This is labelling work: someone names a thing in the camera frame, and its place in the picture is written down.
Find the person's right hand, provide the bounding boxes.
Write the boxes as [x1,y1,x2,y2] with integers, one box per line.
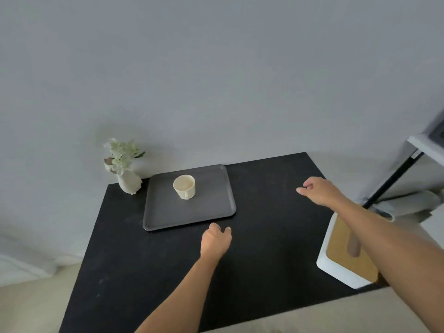
[296,176,345,209]

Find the person's left hand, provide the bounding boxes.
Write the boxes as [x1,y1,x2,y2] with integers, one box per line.
[200,222,232,263]

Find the person's right forearm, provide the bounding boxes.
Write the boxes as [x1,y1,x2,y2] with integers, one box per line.
[332,197,444,333]

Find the person's left forearm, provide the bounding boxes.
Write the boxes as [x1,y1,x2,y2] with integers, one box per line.
[135,255,221,333]

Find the gray rectangular tray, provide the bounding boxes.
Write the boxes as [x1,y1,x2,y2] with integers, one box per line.
[142,164,237,232]

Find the cream cup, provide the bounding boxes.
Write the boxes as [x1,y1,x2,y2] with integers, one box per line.
[173,175,196,200]

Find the white tissue box wooden lid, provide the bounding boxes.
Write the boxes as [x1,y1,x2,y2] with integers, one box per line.
[316,212,380,290]

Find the black metal leg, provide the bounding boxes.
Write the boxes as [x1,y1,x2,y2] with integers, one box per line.
[362,152,425,209]

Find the white object on floor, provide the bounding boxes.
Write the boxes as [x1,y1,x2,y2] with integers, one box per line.
[377,190,442,222]

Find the white ceramic vase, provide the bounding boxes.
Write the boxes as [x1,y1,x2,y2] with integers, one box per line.
[117,169,143,195]

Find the pale green artificial flowers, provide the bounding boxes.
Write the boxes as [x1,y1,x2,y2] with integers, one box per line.
[103,138,146,176]

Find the white shelf board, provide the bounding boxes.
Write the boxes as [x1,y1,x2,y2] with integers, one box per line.
[407,134,444,167]

